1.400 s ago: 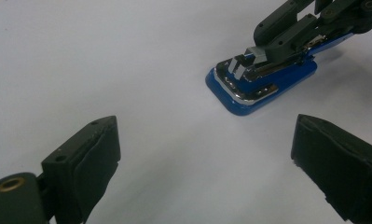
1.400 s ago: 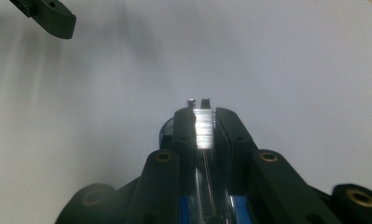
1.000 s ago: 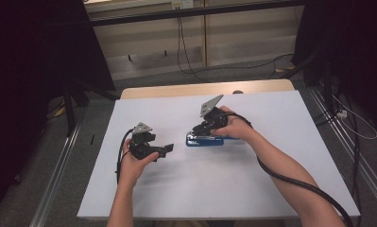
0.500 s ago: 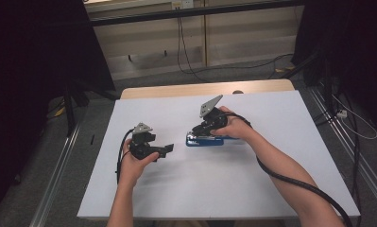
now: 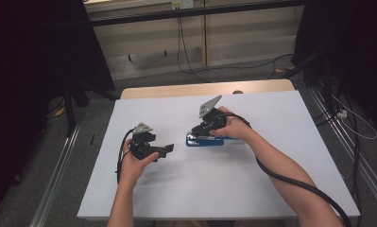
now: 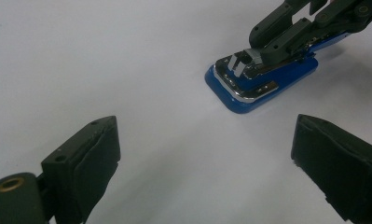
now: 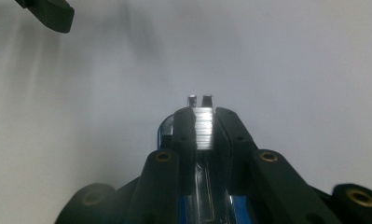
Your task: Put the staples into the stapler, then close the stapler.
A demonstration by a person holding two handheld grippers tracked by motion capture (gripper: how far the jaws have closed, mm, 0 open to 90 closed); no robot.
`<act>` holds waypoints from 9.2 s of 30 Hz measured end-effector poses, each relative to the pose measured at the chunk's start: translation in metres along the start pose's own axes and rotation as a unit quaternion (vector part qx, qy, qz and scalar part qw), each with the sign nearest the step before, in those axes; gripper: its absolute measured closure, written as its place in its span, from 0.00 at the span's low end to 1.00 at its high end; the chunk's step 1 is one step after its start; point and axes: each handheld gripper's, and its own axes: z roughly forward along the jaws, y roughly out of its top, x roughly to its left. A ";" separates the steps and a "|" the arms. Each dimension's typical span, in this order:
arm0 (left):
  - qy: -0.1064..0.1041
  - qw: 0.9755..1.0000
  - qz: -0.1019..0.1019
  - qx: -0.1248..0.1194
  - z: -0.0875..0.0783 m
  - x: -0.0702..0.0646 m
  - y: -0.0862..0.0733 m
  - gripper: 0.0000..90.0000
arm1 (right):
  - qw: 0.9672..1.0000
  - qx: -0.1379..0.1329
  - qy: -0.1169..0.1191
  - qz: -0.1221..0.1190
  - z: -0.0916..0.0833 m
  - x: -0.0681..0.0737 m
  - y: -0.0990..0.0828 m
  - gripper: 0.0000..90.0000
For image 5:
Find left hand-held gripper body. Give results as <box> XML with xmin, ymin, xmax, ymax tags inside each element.
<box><xmin>129</xmin><ymin>122</ymin><xmax>167</xmax><ymax>162</ymax></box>

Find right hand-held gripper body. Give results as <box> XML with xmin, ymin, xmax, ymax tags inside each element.
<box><xmin>197</xmin><ymin>95</ymin><xmax>228</xmax><ymax>131</ymax></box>

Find blue stapler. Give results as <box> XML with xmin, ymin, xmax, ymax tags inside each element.
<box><xmin>185</xmin><ymin>131</ymin><xmax>241</xmax><ymax>148</ymax></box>

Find person's right hand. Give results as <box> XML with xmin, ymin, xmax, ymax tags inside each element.
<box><xmin>209</xmin><ymin>106</ymin><xmax>257</xmax><ymax>143</ymax></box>

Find person's left hand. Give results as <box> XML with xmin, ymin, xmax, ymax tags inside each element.
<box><xmin>117</xmin><ymin>148</ymin><xmax>162</xmax><ymax>190</ymax></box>

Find white table board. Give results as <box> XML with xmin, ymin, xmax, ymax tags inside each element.
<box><xmin>77</xmin><ymin>90</ymin><xmax>361</xmax><ymax>221</ymax></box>

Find wooden table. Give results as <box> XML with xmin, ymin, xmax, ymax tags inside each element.
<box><xmin>119</xmin><ymin>79</ymin><xmax>296</xmax><ymax>100</ymax></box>

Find beige wooden cabinet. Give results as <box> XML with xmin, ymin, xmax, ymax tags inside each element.
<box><xmin>92</xmin><ymin>5</ymin><xmax>304</xmax><ymax>81</ymax></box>

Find black metal stand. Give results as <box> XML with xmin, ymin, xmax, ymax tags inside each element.
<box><xmin>62</xmin><ymin>79</ymin><xmax>122</xmax><ymax>138</ymax></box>
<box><xmin>283</xmin><ymin>46</ymin><xmax>336</xmax><ymax>116</ymax></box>

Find black horizontal bar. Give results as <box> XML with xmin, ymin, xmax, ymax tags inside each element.
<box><xmin>89</xmin><ymin>0</ymin><xmax>305</xmax><ymax>27</ymax></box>

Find black curtain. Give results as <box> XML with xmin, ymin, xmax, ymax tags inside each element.
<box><xmin>0</xmin><ymin>0</ymin><xmax>117</xmax><ymax>221</ymax></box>
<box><xmin>290</xmin><ymin>0</ymin><xmax>377</xmax><ymax>131</ymax></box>

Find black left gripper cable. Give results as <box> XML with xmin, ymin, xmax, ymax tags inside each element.
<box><xmin>115</xmin><ymin>128</ymin><xmax>136</xmax><ymax>184</ymax></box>

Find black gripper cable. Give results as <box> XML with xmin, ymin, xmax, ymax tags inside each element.
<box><xmin>115</xmin><ymin>128</ymin><xmax>136</xmax><ymax>184</ymax></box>
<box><xmin>225</xmin><ymin>112</ymin><xmax>351</xmax><ymax>227</ymax></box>

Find black hanging cables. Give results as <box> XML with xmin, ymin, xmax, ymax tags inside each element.
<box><xmin>176</xmin><ymin>16</ymin><xmax>295</xmax><ymax>83</ymax></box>

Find aluminium floor rail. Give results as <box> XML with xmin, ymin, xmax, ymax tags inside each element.
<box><xmin>28</xmin><ymin>122</ymin><xmax>82</xmax><ymax>227</ymax></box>
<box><xmin>306</xmin><ymin>85</ymin><xmax>377</xmax><ymax>207</ymax></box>

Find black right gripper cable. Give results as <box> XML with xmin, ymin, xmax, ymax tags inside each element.
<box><xmin>225</xmin><ymin>112</ymin><xmax>351</xmax><ymax>227</ymax></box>

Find white wall socket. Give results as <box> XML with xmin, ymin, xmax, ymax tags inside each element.
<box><xmin>171</xmin><ymin>0</ymin><xmax>196</xmax><ymax>10</ymax></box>

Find black floor cable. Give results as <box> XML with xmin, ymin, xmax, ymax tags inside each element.
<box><xmin>341</xmin><ymin>90</ymin><xmax>364</xmax><ymax>227</ymax></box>

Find white floor cable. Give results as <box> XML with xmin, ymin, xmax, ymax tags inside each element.
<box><xmin>332</xmin><ymin>94</ymin><xmax>377</xmax><ymax>141</ymax></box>

